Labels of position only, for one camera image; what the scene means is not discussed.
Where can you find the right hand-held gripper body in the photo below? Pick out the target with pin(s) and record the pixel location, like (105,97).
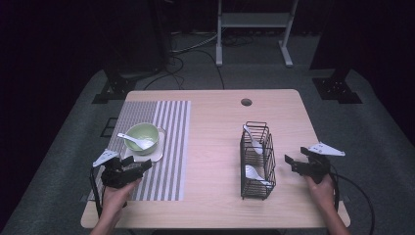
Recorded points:
(314,168)

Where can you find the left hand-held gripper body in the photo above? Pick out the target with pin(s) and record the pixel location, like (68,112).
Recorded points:
(117,176)

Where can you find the light green bowl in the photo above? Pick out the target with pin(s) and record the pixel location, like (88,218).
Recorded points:
(143,130)

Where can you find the person's left hand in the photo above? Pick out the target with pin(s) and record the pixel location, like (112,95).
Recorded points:
(115,199)

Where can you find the person's right hand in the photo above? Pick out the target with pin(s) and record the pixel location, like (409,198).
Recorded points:
(323,196)

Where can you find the white square plate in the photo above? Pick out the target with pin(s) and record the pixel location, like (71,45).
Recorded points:
(160,150)

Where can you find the grey striped placemat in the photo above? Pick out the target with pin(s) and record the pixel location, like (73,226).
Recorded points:
(173,130)

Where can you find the black stand base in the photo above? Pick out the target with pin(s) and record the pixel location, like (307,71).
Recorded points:
(337,89)
(114,91)

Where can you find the black floor socket frame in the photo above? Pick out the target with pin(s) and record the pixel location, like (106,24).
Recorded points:
(105,129)

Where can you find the white metal stand frame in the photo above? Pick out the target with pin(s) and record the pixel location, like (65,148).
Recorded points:
(254,19)

